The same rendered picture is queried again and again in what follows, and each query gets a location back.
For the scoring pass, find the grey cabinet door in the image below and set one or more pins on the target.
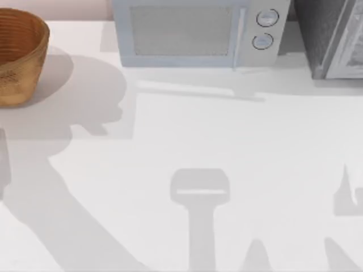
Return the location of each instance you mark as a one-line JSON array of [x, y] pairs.
[[347, 42]]

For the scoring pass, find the pale microwave oven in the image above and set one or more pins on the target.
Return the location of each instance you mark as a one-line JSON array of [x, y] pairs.
[[282, 31]]

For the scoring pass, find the brown woven basket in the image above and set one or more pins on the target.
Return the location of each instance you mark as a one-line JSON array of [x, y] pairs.
[[20, 71]]

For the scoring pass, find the round microwave knob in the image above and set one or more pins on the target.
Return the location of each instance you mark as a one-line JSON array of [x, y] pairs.
[[262, 41], [267, 17]]

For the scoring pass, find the pale microwave door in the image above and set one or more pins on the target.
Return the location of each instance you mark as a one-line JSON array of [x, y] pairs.
[[181, 31]]

